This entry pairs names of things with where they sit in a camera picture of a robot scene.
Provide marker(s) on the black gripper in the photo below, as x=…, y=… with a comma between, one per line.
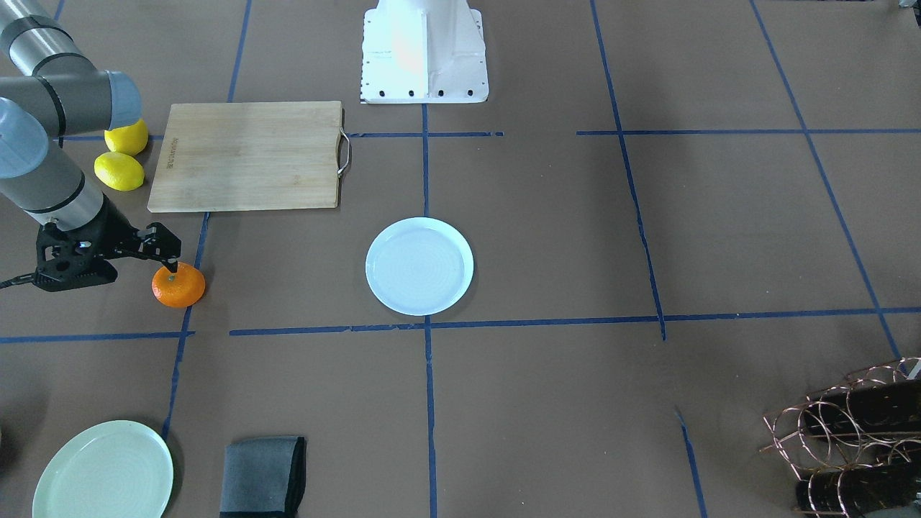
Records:
x=109, y=228

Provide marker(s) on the orange fruit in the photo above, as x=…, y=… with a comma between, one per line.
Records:
x=179, y=289

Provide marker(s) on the light blue plate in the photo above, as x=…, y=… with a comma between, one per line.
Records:
x=419, y=266

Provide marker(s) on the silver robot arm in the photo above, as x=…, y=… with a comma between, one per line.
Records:
x=59, y=92

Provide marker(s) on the light green plate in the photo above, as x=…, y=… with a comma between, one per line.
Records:
x=118, y=468

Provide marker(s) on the lemon near board lower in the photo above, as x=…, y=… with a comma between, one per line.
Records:
x=119, y=171

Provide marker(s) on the lemon board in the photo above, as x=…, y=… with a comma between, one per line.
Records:
x=119, y=171
x=130, y=140

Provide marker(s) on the lemon near board upper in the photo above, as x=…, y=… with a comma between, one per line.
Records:
x=130, y=140

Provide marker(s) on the wooden cutting board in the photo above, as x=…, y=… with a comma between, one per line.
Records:
x=252, y=156

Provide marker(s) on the grey folded cloth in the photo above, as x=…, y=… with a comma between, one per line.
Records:
x=264, y=477

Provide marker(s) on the dark wine bottle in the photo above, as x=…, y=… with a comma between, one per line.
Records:
x=885, y=490
x=884, y=412

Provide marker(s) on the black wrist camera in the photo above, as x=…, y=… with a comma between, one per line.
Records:
x=68, y=273

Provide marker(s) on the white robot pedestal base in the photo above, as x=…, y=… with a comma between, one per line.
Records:
x=416, y=52

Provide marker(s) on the copper wire bottle rack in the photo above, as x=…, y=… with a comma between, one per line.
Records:
x=854, y=447

